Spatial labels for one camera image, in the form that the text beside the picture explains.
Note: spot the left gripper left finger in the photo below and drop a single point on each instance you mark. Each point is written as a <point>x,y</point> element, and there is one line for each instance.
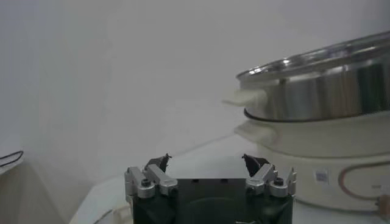
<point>158,179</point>

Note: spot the white electric cooker base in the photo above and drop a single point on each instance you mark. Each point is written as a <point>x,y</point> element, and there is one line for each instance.
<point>304,182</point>

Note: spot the stainless steel steamer basket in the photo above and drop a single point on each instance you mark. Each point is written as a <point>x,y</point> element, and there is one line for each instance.
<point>320,91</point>

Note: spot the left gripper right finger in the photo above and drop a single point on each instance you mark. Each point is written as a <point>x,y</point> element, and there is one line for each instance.
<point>262,179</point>

